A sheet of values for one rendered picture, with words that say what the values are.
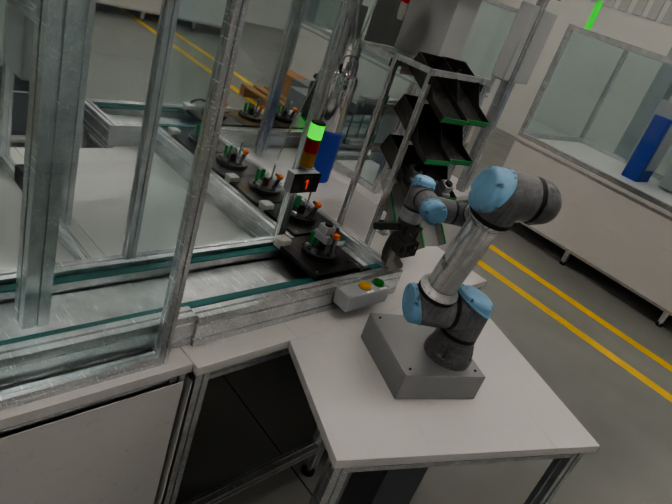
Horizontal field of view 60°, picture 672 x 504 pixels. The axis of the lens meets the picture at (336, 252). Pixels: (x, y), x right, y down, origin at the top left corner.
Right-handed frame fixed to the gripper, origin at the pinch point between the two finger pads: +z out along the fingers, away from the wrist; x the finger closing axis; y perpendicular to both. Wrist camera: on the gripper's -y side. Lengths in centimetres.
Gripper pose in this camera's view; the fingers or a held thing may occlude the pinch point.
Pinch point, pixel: (384, 267)
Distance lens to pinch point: 201.2
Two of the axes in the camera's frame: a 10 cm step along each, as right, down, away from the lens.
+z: -3.0, 8.5, 4.4
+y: 6.5, 5.2, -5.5
